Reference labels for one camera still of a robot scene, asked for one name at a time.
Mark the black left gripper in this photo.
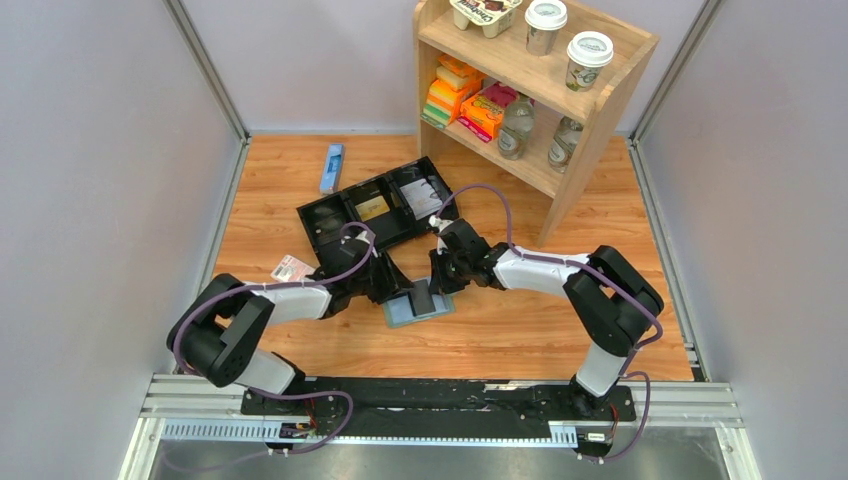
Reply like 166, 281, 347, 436
349, 250, 418, 306

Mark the teal leather card holder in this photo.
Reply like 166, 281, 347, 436
382, 277, 455, 328

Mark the black VIP card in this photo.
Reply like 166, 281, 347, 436
409, 278, 437, 318

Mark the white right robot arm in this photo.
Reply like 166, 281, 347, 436
428, 216, 664, 419

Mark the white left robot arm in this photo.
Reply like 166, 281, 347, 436
166, 232, 413, 415

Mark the gold card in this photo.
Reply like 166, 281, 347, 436
355, 195, 391, 222

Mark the silver VIP card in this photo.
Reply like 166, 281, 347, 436
400, 179, 443, 220

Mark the black three-compartment tray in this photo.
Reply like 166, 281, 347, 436
297, 156, 459, 264

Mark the blue rectangular box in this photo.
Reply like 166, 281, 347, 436
319, 143, 344, 195

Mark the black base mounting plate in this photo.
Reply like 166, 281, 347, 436
241, 377, 636, 440

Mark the orange snack box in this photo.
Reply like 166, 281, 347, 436
457, 82, 518, 143

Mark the glass bottle left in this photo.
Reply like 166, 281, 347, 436
497, 93, 535, 160

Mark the glass bottle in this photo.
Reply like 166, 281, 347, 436
548, 116, 583, 173
497, 93, 535, 160

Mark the glass bottle right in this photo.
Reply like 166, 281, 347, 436
548, 116, 583, 173

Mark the stacked colourful sponges pack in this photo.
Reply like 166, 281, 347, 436
421, 54, 485, 129

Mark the wooden shelf unit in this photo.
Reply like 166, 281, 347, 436
411, 0, 661, 248

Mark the chocolate pudding cup pack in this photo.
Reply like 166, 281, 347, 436
449, 0, 523, 39

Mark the paper coffee cup right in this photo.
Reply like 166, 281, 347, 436
565, 31, 614, 92

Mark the paper coffee cup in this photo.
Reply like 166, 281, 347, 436
525, 0, 568, 56
565, 31, 614, 92

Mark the paper coffee cup left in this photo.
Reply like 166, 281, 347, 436
525, 0, 568, 56

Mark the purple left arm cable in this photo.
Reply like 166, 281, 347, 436
165, 221, 379, 457

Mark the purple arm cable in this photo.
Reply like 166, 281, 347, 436
433, 183, 665, 464
165, 221, 379, 457

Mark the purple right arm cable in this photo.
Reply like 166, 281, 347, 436
433, 183, 665, 464

